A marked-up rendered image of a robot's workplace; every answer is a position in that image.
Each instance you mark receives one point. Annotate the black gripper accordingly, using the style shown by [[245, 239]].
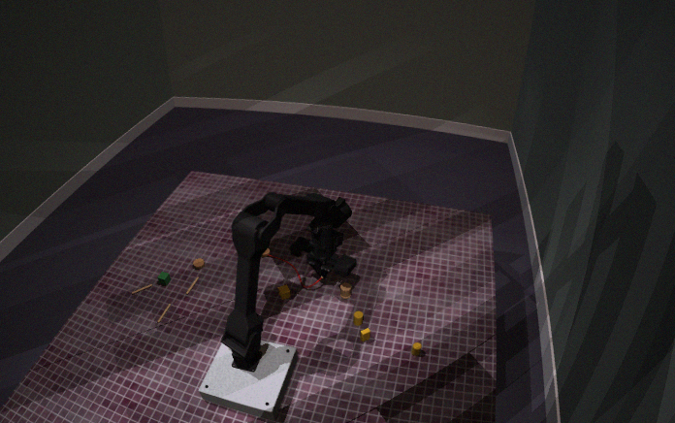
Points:
[[317, 254]]

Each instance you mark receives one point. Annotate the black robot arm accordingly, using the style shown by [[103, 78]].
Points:
[[251, 237]]

